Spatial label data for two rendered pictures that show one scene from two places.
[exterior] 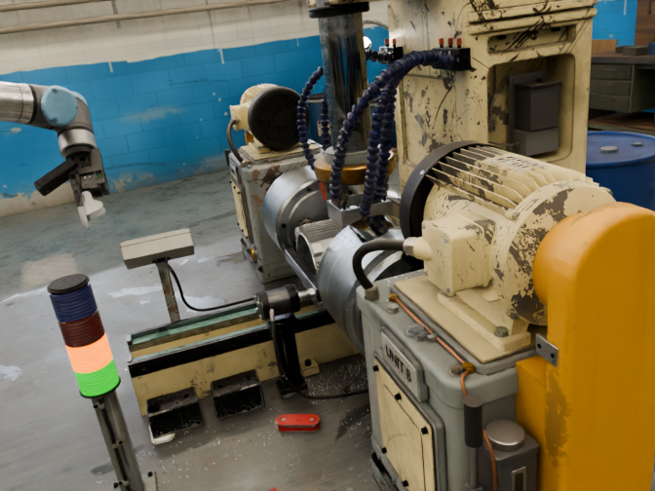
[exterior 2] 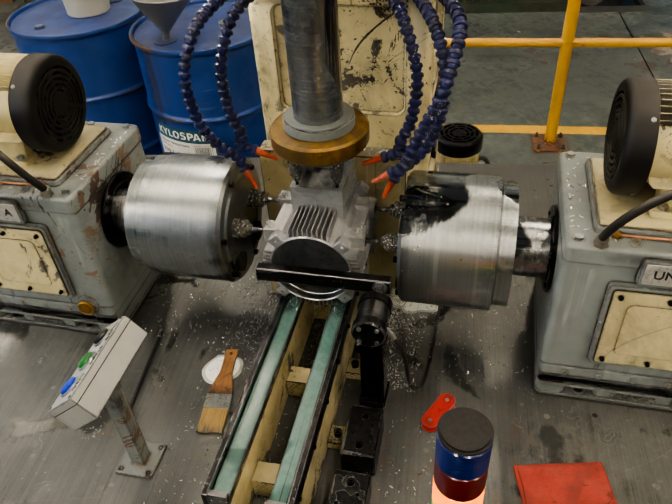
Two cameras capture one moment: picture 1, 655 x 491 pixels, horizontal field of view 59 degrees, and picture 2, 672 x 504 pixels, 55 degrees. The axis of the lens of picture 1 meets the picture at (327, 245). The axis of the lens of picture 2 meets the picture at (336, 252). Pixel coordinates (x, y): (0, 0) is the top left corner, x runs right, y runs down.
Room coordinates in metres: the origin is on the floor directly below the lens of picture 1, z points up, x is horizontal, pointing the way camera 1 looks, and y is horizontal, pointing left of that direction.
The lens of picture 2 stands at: (0.70, 0.80, 1.81)
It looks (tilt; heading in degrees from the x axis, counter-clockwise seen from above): 40 degrees down; 301
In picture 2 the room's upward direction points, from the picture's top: 4 degrees counter-clockwise
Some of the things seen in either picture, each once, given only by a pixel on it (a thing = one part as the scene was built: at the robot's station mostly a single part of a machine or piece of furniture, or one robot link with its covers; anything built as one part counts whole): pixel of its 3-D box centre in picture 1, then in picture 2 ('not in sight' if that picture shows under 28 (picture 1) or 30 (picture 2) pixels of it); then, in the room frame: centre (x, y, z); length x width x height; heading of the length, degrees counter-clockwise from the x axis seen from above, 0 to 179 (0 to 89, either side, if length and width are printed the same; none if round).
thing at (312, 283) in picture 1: (302, 273); (322, 278); (1.18, 0.06, 1.01); 0.26 x 0.04 x 0.03; 16
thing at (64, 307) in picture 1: (73, 299); (463, 445); (0.80, 0.39, 1.19); 0.06 x 0.06 x 0.04
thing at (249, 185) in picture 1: (285, 204); (60, 222); (1.81, 0.12, 0.99); 0.35 x 0.31 x 0.37; 16
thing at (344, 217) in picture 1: (360, 215); (324, 186); (1.25, -0.08, 1.11); 0.12 x 0.11 x 0.07; 106
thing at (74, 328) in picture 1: (81, 325); (460, 467); (0.80, 0.39, 1.14); 0.06 x 0.06 x 0.04
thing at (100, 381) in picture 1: (96, 374); not in sight; (0.80, 0.39, 1.05); 0.06 x 0.06 x 0.04
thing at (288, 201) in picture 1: (308, 211); (176, 214); (1.53, 0.04, 1.04); 0.37 x 0.25 x 0.25; 16
